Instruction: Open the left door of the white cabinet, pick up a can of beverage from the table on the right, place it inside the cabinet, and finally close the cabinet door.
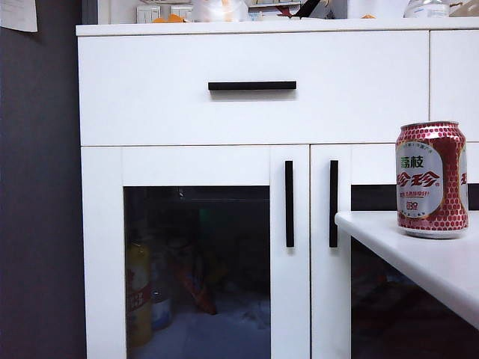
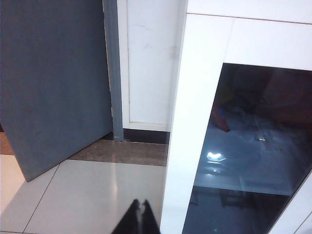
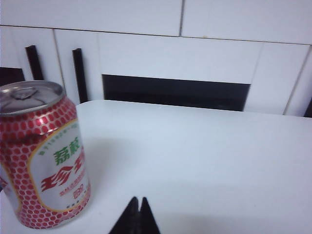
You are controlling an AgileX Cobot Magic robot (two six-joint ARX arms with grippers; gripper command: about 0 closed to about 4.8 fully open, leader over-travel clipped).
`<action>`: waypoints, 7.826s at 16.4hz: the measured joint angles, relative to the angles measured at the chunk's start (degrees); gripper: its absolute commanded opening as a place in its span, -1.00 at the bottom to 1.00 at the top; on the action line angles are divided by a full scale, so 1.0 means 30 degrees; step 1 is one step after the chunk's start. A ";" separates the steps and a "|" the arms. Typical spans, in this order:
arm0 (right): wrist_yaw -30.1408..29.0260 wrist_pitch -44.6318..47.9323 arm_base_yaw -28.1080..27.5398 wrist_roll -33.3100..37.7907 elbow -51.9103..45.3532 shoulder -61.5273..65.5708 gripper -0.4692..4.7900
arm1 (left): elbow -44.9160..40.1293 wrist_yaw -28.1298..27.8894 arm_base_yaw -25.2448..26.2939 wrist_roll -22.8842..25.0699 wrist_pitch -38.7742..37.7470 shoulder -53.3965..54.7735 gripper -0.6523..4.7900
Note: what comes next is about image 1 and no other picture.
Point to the white glass-panel cabinet door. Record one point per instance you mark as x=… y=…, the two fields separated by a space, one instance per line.
x=322 y=299
x=103 y=243

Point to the red beverage can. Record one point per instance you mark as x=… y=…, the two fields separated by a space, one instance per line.
x=430 y=187

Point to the white cabinet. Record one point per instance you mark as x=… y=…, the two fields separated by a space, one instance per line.
x=262 y=27

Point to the wide white drawer front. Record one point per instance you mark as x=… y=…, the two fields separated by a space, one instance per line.
x=149 y=112

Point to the orange snack packet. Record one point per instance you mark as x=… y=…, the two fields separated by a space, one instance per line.
x=198 y=291

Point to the crumpled white plastic sheet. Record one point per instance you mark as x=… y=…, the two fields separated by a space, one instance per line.
x=243 y=314

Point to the yellow bottle red label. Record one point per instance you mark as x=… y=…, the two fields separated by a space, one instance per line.
x=138 y=291

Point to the white jar blue label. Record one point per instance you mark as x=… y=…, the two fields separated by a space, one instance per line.
x=161 y=310

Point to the orange fruit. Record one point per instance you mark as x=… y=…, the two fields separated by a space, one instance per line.
x=174 y=18

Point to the black angled object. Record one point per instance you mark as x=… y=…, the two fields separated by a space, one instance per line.
x=307 y=9

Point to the small orange object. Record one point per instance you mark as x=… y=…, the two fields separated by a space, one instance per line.
x=368 y=16

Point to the narrow white drawer front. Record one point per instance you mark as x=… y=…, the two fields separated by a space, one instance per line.
x=454 y=86

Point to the white paper sheet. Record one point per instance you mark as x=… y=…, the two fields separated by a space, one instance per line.
x=18 y=15

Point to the beige cardboard box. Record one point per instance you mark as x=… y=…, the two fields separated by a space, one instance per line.
x=464 y=10

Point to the white wall switch plate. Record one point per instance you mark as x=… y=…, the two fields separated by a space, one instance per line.
x=181 y=11
x=147 y=13

